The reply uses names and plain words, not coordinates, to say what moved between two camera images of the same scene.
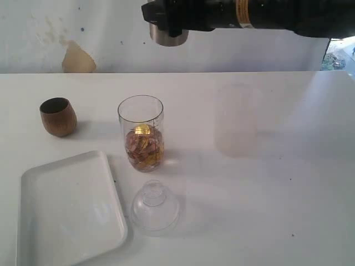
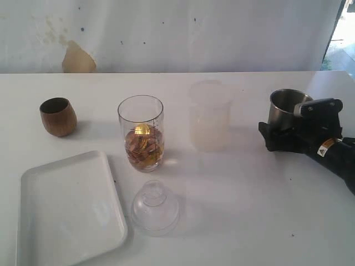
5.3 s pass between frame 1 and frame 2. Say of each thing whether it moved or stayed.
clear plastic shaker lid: stayed
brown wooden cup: stayed
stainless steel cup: moved
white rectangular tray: stayed
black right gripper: moved
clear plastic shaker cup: stayed
